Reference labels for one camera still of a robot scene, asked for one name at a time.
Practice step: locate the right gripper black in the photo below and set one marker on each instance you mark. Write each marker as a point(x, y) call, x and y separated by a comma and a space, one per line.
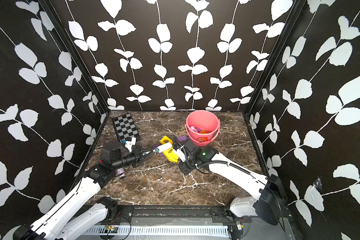
point(182, 165)

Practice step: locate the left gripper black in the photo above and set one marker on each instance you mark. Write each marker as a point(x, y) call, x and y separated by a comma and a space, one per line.
point(137, 154)

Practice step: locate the yellow trowel wooden handle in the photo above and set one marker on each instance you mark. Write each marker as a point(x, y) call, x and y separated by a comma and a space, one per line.
point(171, 155)

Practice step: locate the pink plastic bucket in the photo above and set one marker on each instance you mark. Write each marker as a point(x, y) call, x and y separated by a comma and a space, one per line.
point(203, 120)

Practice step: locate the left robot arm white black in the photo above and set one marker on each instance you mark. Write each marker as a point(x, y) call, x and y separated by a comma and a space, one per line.
point(60, 223)

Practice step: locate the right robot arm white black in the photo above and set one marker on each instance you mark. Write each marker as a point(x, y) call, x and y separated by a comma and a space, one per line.
point(268, 196)

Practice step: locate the purple glitter cylinder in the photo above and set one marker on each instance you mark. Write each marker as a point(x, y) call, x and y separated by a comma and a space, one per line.
point(121, 173)

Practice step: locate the black white checkerboard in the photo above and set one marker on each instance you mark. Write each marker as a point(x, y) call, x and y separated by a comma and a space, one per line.
point(125, 128)

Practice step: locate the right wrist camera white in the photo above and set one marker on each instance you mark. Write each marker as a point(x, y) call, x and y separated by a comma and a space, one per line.
point(181, 153)

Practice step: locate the black front rail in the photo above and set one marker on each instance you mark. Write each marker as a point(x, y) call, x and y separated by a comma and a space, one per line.
point(218, 214)

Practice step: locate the white slotted cable duct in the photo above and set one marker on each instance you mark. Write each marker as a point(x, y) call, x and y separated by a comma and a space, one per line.
point(123, 231)

